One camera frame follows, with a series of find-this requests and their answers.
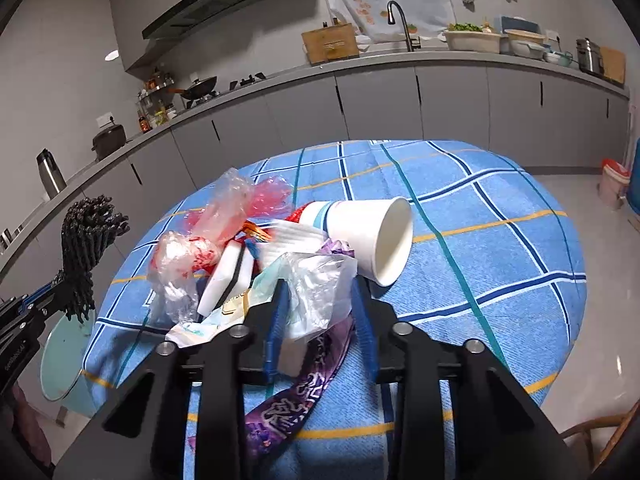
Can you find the teal metal bucket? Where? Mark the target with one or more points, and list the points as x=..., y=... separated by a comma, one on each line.
x=61, y=378

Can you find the white black sponge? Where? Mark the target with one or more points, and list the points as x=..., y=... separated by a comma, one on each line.
x=231, y=277

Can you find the steel stock pot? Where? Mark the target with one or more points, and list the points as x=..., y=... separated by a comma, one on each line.
x=590, y=59

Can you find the white paper cup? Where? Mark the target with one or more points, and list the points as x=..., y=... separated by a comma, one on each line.
x=379, y=232

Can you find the wooden knife block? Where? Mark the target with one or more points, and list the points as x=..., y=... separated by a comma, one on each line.
x=329, y=44

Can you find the cream lidded pot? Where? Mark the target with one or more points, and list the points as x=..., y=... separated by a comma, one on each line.
x=526, y=44

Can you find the red foam net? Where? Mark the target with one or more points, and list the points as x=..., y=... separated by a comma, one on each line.
x=305, y=215

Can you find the white red trash bin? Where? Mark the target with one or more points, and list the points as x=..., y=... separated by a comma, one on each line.
x=613, y=184

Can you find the black wok on stove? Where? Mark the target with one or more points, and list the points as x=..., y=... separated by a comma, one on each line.
x=197, y=91

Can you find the white vegetable basin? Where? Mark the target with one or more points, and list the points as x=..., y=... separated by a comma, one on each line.
x=472, y=38

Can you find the black range hood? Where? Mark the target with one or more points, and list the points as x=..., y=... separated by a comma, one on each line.
x=185, y=15

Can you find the white paper towel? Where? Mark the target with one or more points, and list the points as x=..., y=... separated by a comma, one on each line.
x=287, y=236

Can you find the pink cellophane wrapper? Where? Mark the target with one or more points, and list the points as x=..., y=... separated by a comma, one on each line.
x=265, y=194

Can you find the wooden chair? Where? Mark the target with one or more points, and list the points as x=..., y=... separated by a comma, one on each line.
x=609, y=441

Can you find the purple foil wrapper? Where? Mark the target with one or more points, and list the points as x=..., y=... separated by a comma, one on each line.
x=317, y=335

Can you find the grey lower cabinets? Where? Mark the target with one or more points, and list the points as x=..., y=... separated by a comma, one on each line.
x=545, y=116

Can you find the steel thermos jug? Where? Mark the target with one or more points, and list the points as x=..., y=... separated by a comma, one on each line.
x=50, y=175

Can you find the gas stove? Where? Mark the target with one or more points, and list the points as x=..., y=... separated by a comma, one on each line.
x=248, y=81

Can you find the dark kitchen faucet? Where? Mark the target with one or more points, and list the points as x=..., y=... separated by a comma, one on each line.
x=395, y=13

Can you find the clear plastic bag red print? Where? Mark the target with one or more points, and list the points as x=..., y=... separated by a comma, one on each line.
x=198, y=246

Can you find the black rice cooker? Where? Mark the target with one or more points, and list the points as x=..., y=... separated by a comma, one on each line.
x=109, y=140

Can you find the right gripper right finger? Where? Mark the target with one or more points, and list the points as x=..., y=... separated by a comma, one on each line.
x=499, y=430

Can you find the spice rack with bottles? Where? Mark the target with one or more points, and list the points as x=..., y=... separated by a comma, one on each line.
x=156, y=101

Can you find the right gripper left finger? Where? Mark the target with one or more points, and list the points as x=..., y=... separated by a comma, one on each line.
x=140, y=431

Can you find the orange blue snack wrapper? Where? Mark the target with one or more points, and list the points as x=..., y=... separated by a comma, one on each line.
x=252, y=236

